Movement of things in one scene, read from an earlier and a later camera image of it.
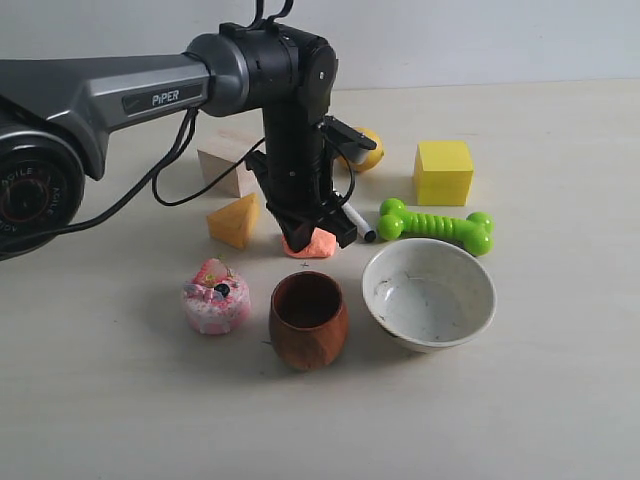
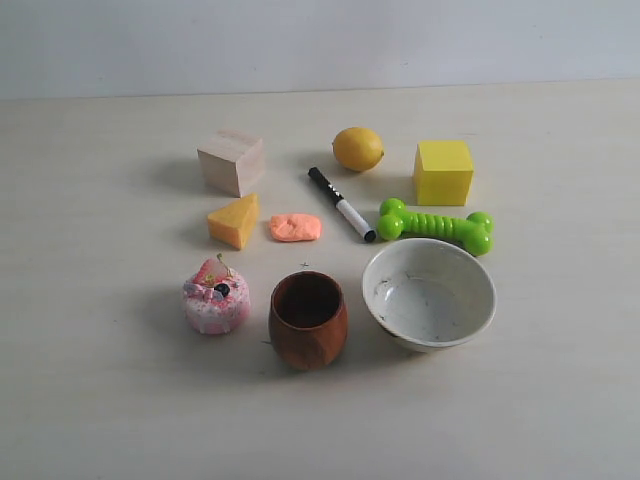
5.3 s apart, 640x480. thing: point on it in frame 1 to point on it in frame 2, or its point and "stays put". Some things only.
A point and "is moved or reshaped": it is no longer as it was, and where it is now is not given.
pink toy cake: [216, 300] stays put
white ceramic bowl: [428, 296] stays put
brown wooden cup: [308, 320] stays put
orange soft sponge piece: [323, 244] is moved or reshaped
